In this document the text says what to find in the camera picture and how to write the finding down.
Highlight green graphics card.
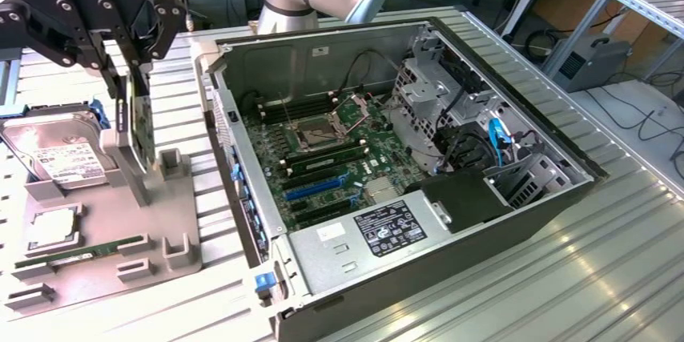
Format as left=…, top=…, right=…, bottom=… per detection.
left=113, top=71, right=158, bottom=174

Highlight silver hard disk blue rails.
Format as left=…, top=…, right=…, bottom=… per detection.
left=0, top=97, right=115, bottom=191

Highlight black RAM slot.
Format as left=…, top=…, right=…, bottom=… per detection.
left=261, top=103, right=339, bottom=120
left=278, top=142, right=362, bottom=163
left=257, top=91, right=334, bottom=108
left=261, top=99, right=337, bottom=116
left=258, top=95, right=335, bottom=112
left=275, top=137, right=358, bottom=158

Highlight metal socket cover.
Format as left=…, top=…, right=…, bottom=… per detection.
left=330, top=93, right=370, bottom=135

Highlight grey parts rack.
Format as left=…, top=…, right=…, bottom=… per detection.
left=0, top=127, right=203, bottom=322

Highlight silver CPU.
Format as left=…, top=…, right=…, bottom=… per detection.
left=26, top=209, right=78, bottom=249

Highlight green RAM stick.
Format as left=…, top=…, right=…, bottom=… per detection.
left=13, top=235, right=139, bottom=271
left=286, top=151, right=369, bottom=178

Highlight long black expansion slot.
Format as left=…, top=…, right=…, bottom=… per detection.
left=294, top=207, right=362, bottom=227
left=291, top=199, right=357, bottom=219
left=279, top=175, right=343, bottom=192

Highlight blue expansion slot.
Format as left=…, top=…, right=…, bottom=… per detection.
left=283, top=181, right=351, bottom=202

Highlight green motherboard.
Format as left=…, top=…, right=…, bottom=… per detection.
left=234, top=91, right=427, bottom=235

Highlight metal drive cage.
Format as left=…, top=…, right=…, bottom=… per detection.
left=391, top=23, right=517, bottom=135

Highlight silver chipset heatsink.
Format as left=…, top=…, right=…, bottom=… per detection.
left=363, top=179, right=401, bottom=203

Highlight blue case latch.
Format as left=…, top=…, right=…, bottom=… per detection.
left=250, top=272, right=277, bottom=293

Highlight silver power supply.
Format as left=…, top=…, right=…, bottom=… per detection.
left=274, top=189, right=455, bottom=299

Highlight black plastic cover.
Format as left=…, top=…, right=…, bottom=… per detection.
left=402, top=168, right=517, bottom=235

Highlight brown wooden panel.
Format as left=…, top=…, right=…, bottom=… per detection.
left=533, top=0, right=661, bottom=53

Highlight metal disk bay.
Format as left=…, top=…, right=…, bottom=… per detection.
left=482, top=151, right=594, bottom=210

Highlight open PC case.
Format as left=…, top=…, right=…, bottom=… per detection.
left=190, top=16, right=610, bottom=342

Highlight grey control box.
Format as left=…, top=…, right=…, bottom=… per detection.
left=542, top=28, right=638, bottom=94

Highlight black wire bundle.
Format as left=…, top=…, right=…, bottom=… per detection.
left=430, top=111, right=506, bottom=173

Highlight blue wire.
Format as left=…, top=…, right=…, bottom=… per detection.
left=486, top=116, right=518, bottom=167

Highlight aluminium profile frame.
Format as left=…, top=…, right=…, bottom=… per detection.
left=539, top=0, right=684, bottom=82

